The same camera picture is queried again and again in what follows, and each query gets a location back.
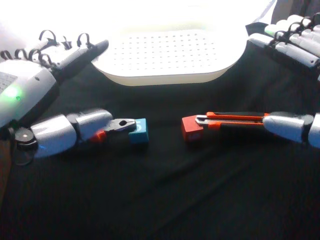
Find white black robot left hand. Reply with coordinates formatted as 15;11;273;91
0;29;114;167

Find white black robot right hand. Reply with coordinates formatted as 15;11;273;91
246;11;320;151

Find orange black utility knife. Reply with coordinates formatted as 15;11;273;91
194;111;271;131

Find orange black pliers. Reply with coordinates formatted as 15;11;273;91
91;117;137;145

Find white perforated plastic tray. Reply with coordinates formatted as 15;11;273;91
90;23;248;87

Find red number cube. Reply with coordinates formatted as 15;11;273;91
181;115;205;144

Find blue number cube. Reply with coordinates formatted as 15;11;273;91
128;118;150;145

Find black table cloth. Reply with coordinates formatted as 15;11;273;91
0;37;320;240

